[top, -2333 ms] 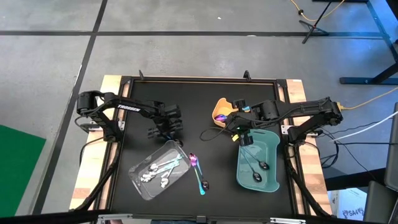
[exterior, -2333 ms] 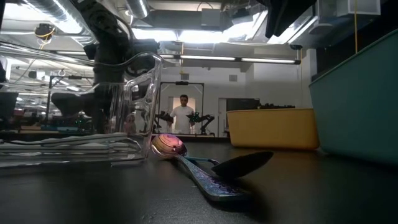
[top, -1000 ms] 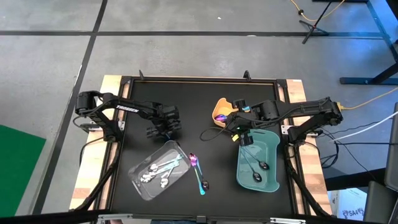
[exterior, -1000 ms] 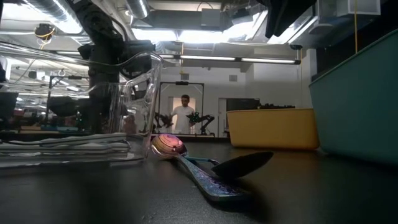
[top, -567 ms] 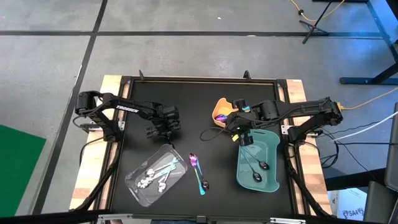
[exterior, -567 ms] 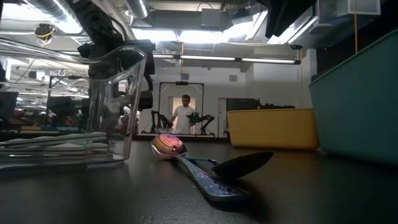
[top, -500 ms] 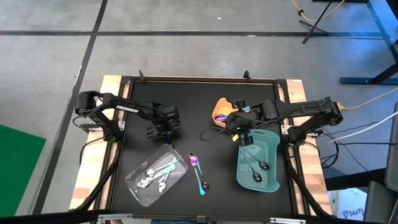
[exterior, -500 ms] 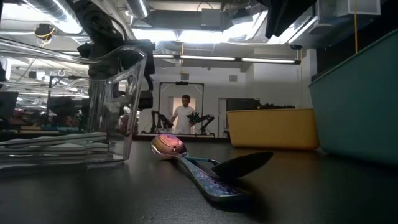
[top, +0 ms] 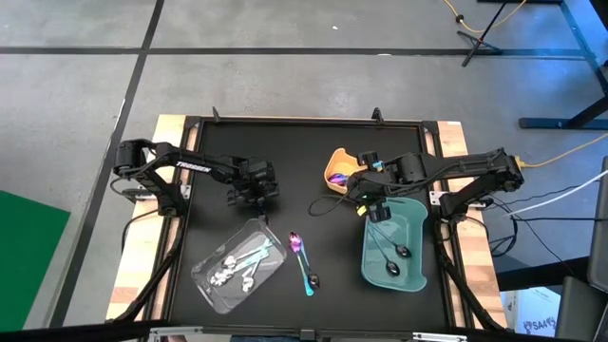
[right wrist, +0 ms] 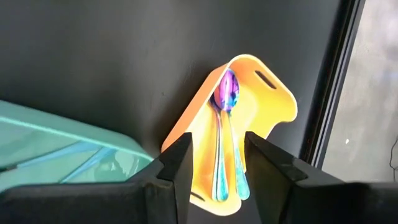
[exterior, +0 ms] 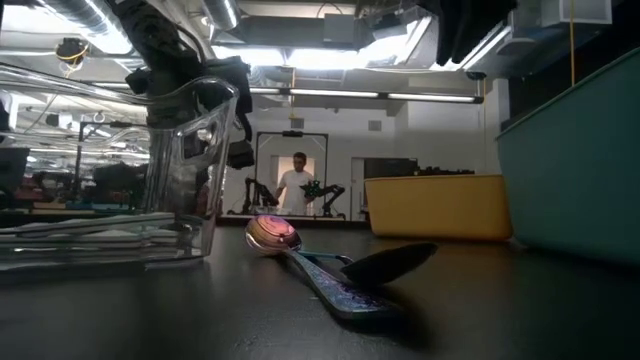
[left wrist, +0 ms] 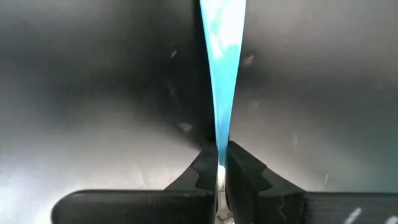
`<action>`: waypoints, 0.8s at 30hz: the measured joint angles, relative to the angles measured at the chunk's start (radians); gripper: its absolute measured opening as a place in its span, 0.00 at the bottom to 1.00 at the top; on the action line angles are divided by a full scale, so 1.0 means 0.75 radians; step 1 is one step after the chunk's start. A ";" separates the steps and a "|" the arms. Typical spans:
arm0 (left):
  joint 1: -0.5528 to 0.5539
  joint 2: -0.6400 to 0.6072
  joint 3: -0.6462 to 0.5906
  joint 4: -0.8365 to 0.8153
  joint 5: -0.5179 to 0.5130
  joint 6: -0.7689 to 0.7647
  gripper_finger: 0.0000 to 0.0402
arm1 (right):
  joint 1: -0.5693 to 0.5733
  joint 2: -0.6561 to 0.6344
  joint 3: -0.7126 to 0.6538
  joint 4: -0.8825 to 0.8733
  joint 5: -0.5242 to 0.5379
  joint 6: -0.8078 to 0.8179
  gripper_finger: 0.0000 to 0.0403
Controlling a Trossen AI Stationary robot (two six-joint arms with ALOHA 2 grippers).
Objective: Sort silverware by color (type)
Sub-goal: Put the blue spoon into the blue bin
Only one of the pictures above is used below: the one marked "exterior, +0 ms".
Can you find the black background robot arm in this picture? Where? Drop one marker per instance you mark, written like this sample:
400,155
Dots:
260,192
330,191

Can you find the grey ceiling box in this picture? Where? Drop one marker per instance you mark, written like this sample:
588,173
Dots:
340,30

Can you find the teal plastic bin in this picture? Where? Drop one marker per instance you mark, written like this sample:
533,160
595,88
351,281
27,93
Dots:
575,175

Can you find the white ceiling box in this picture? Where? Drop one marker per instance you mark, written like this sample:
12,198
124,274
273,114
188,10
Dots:
575,12

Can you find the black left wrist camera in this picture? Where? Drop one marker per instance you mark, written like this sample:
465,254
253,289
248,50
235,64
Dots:
241,155

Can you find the black background stand frame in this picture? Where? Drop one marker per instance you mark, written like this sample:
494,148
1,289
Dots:
77,160

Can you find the yellow plastic bin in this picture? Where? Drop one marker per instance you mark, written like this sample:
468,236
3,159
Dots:
440,207

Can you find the black spoon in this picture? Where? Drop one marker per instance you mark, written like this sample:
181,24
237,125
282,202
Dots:
390,264

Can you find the dark background monitor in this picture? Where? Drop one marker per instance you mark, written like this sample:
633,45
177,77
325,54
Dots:
12,170

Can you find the silver ventilation duct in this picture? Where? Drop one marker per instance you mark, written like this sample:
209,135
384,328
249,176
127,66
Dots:
90,15

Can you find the clear plastic bin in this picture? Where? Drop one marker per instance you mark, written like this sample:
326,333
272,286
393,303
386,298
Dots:
220,165

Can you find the person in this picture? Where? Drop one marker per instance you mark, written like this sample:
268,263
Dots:
295,190

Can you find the long ceiling light strip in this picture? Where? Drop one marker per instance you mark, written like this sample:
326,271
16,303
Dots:
430,97

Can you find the grey wall vent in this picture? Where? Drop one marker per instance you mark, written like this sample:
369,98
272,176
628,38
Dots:
375,125

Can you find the iridescent patterned spoon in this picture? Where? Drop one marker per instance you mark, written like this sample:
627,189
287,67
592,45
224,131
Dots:
272,235

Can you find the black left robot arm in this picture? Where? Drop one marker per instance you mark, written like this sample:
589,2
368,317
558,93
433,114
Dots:
150,40

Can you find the small black ceiling camera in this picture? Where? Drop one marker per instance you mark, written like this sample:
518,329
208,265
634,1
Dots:
475,76

